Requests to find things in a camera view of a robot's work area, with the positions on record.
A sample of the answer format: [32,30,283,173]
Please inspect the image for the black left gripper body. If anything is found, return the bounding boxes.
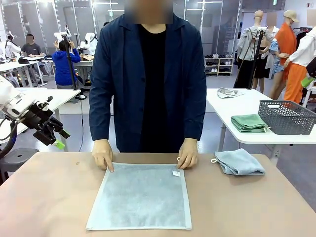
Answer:
[24,103,59,147]

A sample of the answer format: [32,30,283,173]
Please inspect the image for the dark grey plastic basket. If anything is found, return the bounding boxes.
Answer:
[258,99,316,136]

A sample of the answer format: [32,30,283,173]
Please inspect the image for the light blue towel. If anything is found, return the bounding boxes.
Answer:
[210,148,266,176]
[85,161,193,232]

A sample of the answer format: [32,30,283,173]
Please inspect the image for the person's right hand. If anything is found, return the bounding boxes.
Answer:
[91,139,115,174]

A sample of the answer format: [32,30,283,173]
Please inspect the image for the person's left hand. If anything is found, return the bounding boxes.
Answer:
[176,137,199,170]

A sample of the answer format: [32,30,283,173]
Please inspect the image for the mannequin white top orange trousers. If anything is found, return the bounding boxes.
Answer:
[282,24,316,104]

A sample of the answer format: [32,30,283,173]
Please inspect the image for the dark grey round-hole stool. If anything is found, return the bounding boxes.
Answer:
[0,148,40,185]

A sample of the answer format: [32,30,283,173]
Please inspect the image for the mannequin in orange with cap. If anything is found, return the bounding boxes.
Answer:
[268,9,300,101]

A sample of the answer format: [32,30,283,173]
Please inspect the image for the person in blue hoodie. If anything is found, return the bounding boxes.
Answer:
[51,39,82,90]

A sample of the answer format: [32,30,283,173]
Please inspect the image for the black tripod stand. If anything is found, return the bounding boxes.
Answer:
[62,34,87,100]

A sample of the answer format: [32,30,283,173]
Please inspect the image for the white background workbench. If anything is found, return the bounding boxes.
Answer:
[40,54,96,89]
[0,56,50,87]

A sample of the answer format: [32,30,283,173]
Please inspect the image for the mannequin in grey shirt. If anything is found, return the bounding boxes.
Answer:
[236,10,275,90]

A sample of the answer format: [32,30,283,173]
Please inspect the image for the folded green towel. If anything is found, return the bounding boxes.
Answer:
[230,114,270,134]

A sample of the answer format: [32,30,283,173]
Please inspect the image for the person in grey t-shirt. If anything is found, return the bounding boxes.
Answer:
[20,34,47,57]

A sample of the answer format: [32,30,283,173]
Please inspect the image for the crumpled grey towel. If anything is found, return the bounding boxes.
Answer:
[216,87,246,99]

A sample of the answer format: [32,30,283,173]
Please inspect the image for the wooden shoe shelf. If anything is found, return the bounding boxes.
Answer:
[204,53,235,77]

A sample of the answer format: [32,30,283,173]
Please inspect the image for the person in navy jacket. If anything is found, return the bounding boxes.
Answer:
[88,0,207,154]

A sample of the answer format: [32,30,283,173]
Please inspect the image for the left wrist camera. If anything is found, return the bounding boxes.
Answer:
[36,95,54,110]

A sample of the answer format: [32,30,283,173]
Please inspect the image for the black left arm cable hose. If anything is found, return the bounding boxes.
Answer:
[0,118,20,159]

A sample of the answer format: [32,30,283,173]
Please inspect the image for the black tripod with camera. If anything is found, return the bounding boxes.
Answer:
[233,27,269,90]

